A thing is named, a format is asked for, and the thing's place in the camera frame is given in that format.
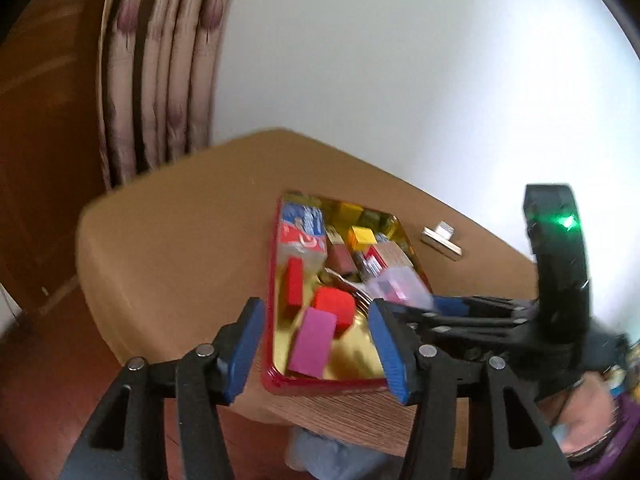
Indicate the magenta rectangular block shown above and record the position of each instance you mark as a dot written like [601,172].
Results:
[312,342]

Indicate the grey blue cloth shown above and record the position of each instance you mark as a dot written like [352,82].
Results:
[330,457]

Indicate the person's right forearm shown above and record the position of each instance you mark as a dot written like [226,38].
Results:
[585,410]

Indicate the purple clothing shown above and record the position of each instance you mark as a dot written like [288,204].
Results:
[622,447]

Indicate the yellow red-striped block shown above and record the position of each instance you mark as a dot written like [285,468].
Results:
[362,237]

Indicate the red printed cardboard box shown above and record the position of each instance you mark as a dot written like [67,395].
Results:
[390,255]

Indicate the red-orange rounded square block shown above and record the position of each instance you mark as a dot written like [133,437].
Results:
[332,305]

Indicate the blue white toothpaste box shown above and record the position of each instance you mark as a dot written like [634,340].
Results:
[300,232]

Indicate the white zigzag patterned block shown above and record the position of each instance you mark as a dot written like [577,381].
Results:
[444,229]

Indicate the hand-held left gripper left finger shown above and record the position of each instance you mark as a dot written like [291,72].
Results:
[245,350]

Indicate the clear plastic case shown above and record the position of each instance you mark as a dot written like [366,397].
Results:
[395,285]

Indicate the large metal clamp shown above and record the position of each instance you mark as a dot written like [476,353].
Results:
[345,285]

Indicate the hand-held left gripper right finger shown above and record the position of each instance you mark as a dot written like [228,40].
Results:
[392,355]

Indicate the dark red rectangular tin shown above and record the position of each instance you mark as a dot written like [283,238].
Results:
[350,360]

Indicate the red rectangular block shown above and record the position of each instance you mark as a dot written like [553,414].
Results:
[294,282]

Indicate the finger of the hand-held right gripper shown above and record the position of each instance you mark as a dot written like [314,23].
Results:
[475,332]
[450,305]

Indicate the orange brown block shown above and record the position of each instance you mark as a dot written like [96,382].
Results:
[340,257]

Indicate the beige striped curtain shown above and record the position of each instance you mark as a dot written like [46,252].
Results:
[165,60]

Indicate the brown wooden door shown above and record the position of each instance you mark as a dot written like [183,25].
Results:
[45,135]

